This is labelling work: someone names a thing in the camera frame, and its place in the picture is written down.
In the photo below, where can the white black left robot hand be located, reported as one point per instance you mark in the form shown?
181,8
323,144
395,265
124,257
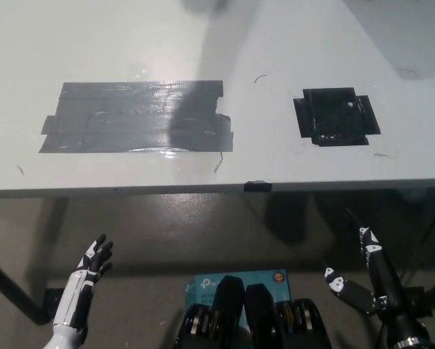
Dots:
80,287

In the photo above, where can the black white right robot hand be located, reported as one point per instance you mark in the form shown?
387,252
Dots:
385,280

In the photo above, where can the black table foot plate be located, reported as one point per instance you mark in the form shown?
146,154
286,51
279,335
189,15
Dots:
52,301
417,300

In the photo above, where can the teal router box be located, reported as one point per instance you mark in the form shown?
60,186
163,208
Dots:
203,287

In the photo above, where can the small black tape strip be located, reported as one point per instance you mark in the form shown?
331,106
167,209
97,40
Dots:
257,186

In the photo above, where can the black tape square patch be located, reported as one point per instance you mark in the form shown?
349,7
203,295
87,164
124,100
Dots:
335,116

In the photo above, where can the grey duct tape patch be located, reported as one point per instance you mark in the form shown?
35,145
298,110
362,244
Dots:
130,120

